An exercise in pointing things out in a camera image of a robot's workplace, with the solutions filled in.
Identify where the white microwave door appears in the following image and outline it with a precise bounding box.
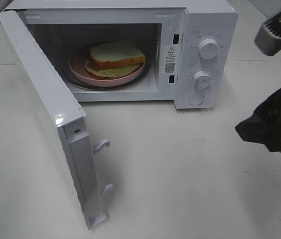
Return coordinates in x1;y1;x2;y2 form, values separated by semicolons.
0;10;110;229

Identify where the white microwave oven body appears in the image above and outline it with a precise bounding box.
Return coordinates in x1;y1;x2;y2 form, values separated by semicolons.
2;0;238;109

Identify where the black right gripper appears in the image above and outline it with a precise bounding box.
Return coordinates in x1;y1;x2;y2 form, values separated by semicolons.
235;88;281;153

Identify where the lower white timer knob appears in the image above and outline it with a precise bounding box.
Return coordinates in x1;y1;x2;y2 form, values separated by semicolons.
193;71;211;89

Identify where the upper white round knob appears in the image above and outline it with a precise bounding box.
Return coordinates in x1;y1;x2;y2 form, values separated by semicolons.
198;37;219;60

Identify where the round door release button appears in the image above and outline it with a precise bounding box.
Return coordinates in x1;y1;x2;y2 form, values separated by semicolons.
189;94;204;106

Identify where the sandwich with toast bread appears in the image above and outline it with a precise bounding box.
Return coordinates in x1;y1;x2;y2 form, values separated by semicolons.
85;39;146;78

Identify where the white warning label sticker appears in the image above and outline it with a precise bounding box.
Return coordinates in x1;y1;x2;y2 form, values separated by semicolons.
164;45;177;74

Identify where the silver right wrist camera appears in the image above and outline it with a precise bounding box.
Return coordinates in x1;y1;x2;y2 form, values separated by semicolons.
254;10;281;56

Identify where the glass microwave turntable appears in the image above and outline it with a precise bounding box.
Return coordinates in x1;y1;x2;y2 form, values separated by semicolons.
64;60;150;91

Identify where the pink round plate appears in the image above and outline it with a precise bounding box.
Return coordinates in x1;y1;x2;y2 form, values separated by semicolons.
68;44;146;89

